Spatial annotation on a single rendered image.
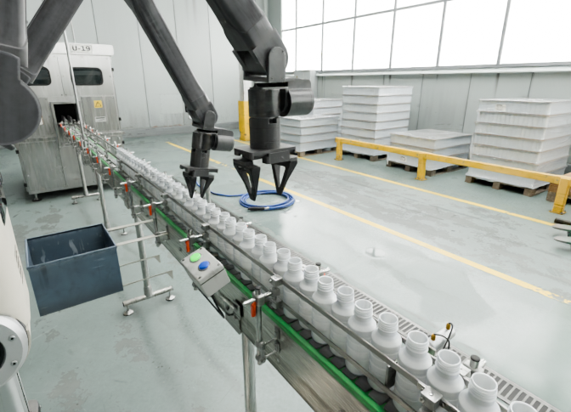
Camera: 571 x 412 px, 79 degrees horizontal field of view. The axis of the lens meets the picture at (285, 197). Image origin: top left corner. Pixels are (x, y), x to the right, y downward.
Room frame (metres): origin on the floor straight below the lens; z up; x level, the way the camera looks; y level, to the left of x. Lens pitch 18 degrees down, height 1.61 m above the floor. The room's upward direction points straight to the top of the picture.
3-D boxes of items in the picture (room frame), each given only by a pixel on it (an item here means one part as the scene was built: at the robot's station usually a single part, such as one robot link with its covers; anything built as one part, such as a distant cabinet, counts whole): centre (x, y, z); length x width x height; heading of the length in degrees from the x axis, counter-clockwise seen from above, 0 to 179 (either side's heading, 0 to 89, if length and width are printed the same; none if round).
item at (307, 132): (8.45, -0.49, 0.42); 1.23 x 1.04 x 0.83; 128
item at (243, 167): (0.64, 0.05, 1.44); 0.07 x 0.07 x 0.09; 37
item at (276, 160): (0.66, 0.02, 1.44); 0.07 x 0.07 x 0.09; 37
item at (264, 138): (0.65, 0.04, 1.51); 0.10 x 0.07 x 0.07; 127
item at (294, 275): (0.81, -0.02, 1.08); 0.06 x 0.06 x 0.17
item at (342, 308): (0.67, -0.13, 1.08); 0.06 x 0.06 x 0.17
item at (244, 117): (10.12, 1.11, 0.55); 0.40 x 0.40 x 1.10; 36
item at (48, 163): (5.59, 3.48, 1.05); 1.60 x 1.40 x 2.10; 36
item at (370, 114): (7.99, -2.02, 0.76); 1.25 x 1.03 x 1.52; 128
